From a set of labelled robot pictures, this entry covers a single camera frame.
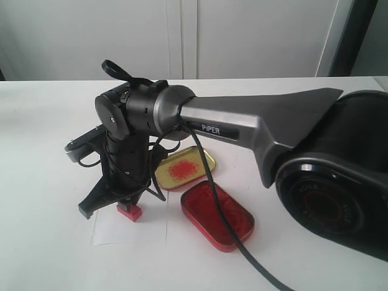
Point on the red ink pad tin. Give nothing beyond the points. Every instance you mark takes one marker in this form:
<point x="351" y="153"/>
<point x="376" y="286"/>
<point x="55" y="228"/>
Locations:
<point x="198" y="205"/>

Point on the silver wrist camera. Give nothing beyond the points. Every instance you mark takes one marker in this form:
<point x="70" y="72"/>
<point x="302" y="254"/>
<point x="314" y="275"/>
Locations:
<point x="86" y="144"/>

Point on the gold tin lid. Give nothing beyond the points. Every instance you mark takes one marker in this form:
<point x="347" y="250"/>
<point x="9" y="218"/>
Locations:
<point x="180" y="168"/>

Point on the white cabinet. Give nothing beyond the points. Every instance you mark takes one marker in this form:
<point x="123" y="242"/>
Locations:
<point x="68" y="40"/>

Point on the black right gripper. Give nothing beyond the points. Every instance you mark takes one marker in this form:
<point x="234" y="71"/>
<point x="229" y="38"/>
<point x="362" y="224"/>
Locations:
<point x="128" y="174"/>

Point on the white paper sheet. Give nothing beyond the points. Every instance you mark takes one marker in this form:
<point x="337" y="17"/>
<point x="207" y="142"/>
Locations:
<point x="112" y="227"/>

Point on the red plastic stamp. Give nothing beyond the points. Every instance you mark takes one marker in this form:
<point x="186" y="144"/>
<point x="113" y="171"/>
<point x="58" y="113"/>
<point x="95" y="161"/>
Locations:
<point x="132" y="212"/>

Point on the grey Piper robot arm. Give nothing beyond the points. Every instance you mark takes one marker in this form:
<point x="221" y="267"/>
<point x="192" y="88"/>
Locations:
<point x="323" y="150"/>

